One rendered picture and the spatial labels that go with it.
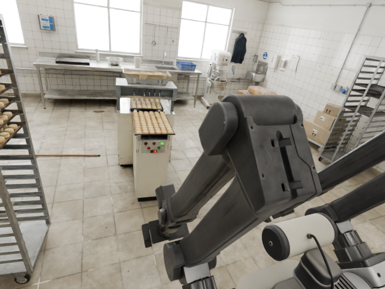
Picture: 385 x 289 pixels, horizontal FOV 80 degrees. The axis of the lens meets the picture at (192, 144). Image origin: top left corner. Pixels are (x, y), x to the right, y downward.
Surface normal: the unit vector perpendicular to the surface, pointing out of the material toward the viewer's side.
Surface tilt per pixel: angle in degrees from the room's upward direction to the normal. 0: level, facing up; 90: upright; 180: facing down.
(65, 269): 0
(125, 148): 90
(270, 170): 46
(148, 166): 90
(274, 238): 90
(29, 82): 90
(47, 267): 0
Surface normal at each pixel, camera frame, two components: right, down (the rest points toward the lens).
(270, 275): 0.13, -0.87
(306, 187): 0.36, -0.26
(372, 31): -0.92, 0.07
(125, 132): 0.27, 0.49
